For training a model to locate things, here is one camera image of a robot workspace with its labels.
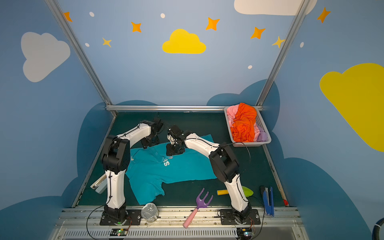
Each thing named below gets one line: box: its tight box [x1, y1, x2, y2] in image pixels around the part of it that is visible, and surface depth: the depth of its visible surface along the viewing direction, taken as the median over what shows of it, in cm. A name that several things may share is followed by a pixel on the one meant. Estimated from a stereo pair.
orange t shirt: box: [230, 103, 258, 143], surface depth 103 cm
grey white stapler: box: [90, 173, 108, 195], surface depth 84 cm
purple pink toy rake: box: [183, 188, 214, 229], surface depth 80 cm
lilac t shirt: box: [256, 127, 269, 142], surface depth 98 cm
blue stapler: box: [263, 186, 275, 217], surface depth 79 cm
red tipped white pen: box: [262, 143, 290, 208], surface depth 97 cm
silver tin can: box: [141, 202, 159, 223], surface depth 73 cm
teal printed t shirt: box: [125, 134, 218, 205], surface depth 90 cm
